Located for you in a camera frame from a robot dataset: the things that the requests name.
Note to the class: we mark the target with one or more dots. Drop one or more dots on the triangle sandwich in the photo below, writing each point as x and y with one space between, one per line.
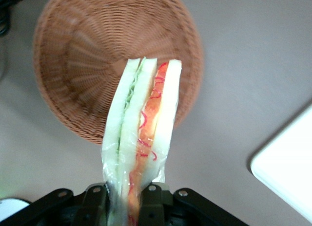
136 118

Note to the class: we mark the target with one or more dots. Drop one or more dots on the beige rectangular tray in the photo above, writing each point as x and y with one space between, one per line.
290 162

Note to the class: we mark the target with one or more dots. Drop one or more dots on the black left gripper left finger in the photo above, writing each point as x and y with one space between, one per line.
95 206

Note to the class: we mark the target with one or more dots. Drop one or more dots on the round brown wicker basket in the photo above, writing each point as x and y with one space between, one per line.
80 65

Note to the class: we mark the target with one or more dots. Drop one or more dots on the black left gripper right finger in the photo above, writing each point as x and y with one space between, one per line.
156 206

